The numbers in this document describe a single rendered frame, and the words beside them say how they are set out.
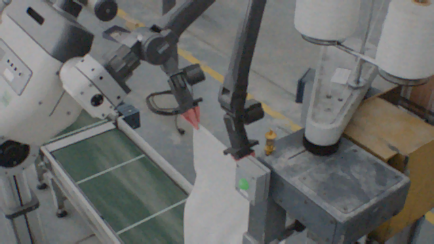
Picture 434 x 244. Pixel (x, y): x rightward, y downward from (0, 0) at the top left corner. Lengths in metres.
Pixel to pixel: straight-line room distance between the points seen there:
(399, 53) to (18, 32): 1.01
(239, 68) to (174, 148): 2.04
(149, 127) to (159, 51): 2.41
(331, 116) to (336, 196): 0.21
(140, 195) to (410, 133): 1.51
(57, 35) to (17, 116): 0.24
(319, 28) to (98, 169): 1.69
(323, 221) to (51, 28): 0.84
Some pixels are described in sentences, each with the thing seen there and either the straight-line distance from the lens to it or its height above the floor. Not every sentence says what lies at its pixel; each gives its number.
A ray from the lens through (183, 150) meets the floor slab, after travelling 3.47.
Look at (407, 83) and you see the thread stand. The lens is 1.29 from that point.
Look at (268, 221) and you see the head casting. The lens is 1.36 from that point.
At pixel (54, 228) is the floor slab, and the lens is 3.06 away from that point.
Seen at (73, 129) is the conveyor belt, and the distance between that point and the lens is 3.09.
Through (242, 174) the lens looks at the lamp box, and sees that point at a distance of 1.25.
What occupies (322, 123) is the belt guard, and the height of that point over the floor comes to 1.42.
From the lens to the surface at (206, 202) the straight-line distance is 1.86.
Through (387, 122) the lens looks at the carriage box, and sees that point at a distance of 1.46.
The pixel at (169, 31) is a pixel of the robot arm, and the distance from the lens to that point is 1.32.
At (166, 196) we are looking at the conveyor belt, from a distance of 2.57.
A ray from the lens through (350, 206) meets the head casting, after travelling 1.17.
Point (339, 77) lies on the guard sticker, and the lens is 1.46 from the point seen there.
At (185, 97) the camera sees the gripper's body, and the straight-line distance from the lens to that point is 1.81.
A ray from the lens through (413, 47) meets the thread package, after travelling 1.23.
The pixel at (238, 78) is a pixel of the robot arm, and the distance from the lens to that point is 1.51.
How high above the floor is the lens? 2.11
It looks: 34 degrees down
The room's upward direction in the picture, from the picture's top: 1 degrees clockwise
